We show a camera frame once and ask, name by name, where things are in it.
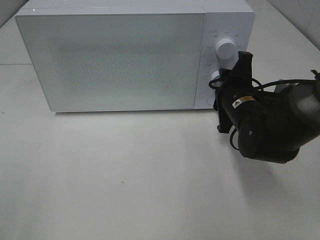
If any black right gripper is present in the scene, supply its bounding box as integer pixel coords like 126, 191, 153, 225
212, 51, 258, 134

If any round white door button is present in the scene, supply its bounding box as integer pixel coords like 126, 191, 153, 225
206, 96, 215, 106

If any white timer knob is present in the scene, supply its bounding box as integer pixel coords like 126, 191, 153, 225
210, 70, 222, 87

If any white microwave door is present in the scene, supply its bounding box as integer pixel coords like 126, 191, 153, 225
16, 13, 205, 112

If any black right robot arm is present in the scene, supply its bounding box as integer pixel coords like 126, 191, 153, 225
208, 51, 320, 164

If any upper white power knob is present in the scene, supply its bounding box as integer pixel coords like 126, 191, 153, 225
215, 36, 236, 60

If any white microwave oven body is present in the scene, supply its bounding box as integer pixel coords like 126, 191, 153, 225
15, 0, 255, 111

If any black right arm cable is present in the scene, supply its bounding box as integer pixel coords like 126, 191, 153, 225
207, 74, 318, 151

